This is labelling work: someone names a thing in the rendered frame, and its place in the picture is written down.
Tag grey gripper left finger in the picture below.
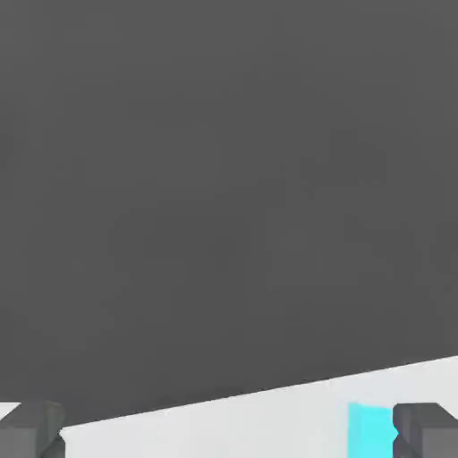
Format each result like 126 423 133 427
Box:
0 401 67 458

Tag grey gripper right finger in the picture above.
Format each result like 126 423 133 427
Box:
392 402 458 458

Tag large cyan box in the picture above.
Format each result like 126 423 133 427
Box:
347 402 399 458

